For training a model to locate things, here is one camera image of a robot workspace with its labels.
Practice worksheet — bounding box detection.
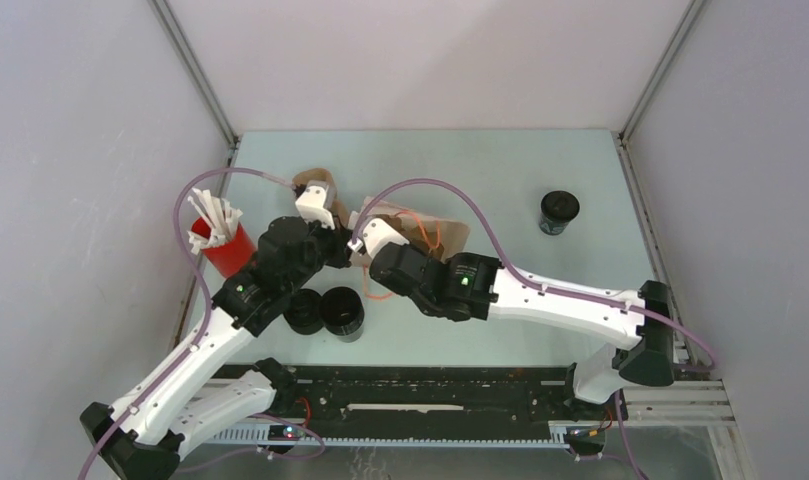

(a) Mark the white paper bag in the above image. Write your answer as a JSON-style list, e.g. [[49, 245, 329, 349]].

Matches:
[[347, 196, 470, 301]]

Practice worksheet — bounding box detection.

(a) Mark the black cup stack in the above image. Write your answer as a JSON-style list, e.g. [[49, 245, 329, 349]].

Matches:
[[319, 286, 365, 343]]

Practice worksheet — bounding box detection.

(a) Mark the brown pulp cup carrier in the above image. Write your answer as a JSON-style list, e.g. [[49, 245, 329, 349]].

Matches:
[[292, 168, 338, 203]]

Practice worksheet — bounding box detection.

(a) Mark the black takeout cup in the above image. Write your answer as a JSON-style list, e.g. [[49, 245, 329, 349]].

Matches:
[[539, 215, 571, 236]]

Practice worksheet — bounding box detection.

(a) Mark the black cup lid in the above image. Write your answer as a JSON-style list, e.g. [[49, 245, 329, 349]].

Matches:
[[540, 190, 581, 222]]

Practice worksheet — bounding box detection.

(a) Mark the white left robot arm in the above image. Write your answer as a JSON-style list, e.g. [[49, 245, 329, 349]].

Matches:
[[79, 216, 347, 479]]

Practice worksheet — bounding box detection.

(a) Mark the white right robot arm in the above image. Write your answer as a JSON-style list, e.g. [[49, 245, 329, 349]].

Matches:
[[369, 244, 675, 405]]

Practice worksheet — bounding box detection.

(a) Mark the red cup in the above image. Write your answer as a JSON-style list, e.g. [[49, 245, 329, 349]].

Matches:
[[187, 218, 256, 278]]

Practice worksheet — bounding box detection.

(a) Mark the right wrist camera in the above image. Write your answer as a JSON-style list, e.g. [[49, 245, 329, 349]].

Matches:
[[347, 212, 410, 262]]

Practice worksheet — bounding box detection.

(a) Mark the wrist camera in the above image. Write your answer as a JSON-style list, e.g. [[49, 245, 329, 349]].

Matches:
[[347, 212, 410, 262], [294, 180, 337, 230]]

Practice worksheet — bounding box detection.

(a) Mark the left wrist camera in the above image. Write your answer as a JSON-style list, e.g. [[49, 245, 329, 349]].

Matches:
[[294, 180, 337, 230]]

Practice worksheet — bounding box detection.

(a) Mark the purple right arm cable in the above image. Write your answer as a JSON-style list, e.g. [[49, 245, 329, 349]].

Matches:
[[350, 177, 717, 480]]

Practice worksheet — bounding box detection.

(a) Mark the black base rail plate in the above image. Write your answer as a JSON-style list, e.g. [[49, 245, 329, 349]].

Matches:
[[208, 362, 634, 446]]

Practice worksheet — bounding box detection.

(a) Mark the aluminium frame post left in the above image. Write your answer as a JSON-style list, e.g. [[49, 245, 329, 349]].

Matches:
[[149, 0, 239, 148]]

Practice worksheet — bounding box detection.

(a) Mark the aluminium frame post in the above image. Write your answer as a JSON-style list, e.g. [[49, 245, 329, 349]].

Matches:
[[149, 0, 239, 148], [618, 0, 710, 145]]

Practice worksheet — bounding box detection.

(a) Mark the aluminium frame post right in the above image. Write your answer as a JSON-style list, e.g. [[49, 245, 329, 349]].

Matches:
[[618, 0, 710, 145]]

